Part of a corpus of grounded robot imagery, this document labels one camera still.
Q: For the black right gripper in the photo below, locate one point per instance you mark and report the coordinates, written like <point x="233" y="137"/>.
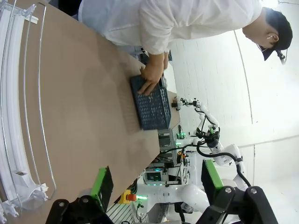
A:
<point x="213" y="138"/>

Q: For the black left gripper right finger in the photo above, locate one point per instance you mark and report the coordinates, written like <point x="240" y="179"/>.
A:
<point x="233" y="205"/>

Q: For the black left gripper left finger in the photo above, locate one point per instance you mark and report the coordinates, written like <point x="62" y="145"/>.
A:
<point x="102" y="186"/>

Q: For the gray woven plastic basket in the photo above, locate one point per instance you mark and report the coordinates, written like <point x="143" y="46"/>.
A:
<point x="151" y="109"/>

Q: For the white neighbouring rig robot arm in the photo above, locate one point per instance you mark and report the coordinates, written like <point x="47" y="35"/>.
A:
<point x="205" y="112"/>

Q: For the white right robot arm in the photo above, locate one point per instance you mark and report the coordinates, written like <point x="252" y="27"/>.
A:
<point x="194" y="194"/>

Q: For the person's left forearm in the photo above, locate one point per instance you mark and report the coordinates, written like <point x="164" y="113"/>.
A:
<point x="157" y="59"/>

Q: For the white can dispenser rack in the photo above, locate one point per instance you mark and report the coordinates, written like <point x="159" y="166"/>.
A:
<point x="11" y="116"/>

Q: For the person's left hand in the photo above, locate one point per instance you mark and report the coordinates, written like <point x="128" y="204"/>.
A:
<point x="151" y="77"/>

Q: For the yellow red emergency stop button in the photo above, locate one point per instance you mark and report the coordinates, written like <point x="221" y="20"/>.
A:
<point x="127" y="198"/>

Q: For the gray computer case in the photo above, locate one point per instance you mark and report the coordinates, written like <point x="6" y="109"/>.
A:
<point x="165" y="137"/>

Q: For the controller box with green lights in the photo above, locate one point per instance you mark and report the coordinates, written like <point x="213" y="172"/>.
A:
<point x="154" y="176"/>

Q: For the person's head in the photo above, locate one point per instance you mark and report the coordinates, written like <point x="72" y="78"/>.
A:
<point x="259" y="35"/>

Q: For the person torso in white jacket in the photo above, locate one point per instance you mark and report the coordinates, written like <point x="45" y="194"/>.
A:
<point x="163" y="21"/>

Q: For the black cap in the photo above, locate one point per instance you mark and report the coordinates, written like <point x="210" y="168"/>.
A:
<point x="283" y="30"/>

